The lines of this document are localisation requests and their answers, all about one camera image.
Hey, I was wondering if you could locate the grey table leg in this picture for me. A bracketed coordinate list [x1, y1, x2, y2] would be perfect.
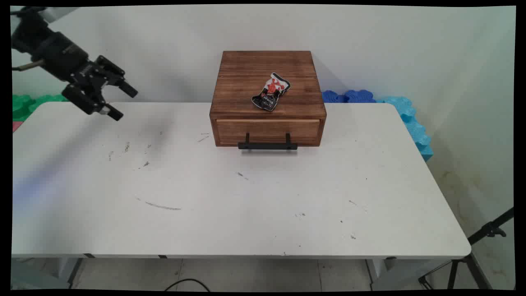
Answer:
[12, 258, 84, 289]
[365, 258, 454, 290]

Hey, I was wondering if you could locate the light blue foam mat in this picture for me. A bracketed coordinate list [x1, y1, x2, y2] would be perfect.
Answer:
[376, 96, 434, 162]

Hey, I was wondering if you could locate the black floor cable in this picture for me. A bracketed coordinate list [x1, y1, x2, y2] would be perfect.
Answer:
[164, 278, 211, 292]

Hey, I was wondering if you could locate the black camera tripod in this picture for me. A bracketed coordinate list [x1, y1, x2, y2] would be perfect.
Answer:
[418, 207, 515, 291]

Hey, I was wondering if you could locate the dark blue foam mat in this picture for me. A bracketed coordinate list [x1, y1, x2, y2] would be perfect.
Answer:
[321, 89, 377, 104]

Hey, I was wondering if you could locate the red black snack packet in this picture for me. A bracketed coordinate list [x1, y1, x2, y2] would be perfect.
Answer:
[251, 72, 292, 112]

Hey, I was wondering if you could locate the green foam mat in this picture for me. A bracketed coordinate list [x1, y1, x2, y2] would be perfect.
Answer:
[12, 94, 69, 122]

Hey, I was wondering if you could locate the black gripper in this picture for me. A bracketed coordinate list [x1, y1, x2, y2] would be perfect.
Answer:
[31, 32, 138, 121]

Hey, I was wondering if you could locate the brown wooden drawer cabinet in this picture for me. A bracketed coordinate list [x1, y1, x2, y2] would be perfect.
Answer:
[209, 51, 328, 148]

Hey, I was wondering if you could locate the tan gripper cable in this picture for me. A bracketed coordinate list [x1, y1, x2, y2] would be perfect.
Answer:
[12, 60, 44, 72]

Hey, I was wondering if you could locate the wooden drawer with black handle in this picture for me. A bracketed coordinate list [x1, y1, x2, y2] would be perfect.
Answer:
[216, 119, 321, 151]

